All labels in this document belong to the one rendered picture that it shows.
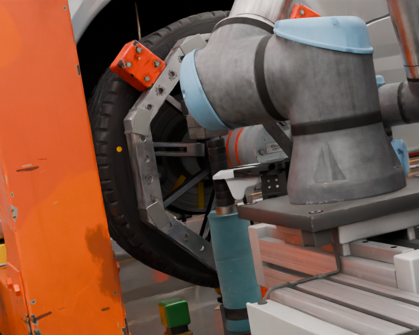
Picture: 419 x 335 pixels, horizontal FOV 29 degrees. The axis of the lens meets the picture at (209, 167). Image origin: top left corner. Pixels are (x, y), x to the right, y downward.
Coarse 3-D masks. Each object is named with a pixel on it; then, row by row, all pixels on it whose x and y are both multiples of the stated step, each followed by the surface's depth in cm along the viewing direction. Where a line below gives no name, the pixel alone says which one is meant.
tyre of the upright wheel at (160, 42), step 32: (160, 32) 186; (192, 32) 188; (96, 96) 194; (128, 96) 182; (96, 128) 186; (96, 160) 184; (128, 160) 182; (128, 192) 182; (128, 224) 183; (160, 256) 185
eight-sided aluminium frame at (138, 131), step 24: (192, 48) 179; (168, 72) 177; (144, 96) 176; (144, 120) 175; (144, 144) 175; (144, 168) 175; (144, 192) 175; (144, 216) 178; (168, 216) 177; (192, 240) 179
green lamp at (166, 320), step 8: (160, 304) 132; (168, 304) 130; (176, 304) 130; (184, 304) 131; (160, 312) 132; (168, 312) 130; (176, 312) 130; (184, 312) 131; (168, 320) 130; (176, 320) 130; (184, 320) 131
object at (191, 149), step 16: (160, 144) 187; (176, 144) 189; (192, 144) 190; (208, 160) 192; (192, 176) 192; (208, 176) 196; (176, 192) 189; (208, 208) 193; (208, 224) 192; (256, 224) 197; (208, 240) 192
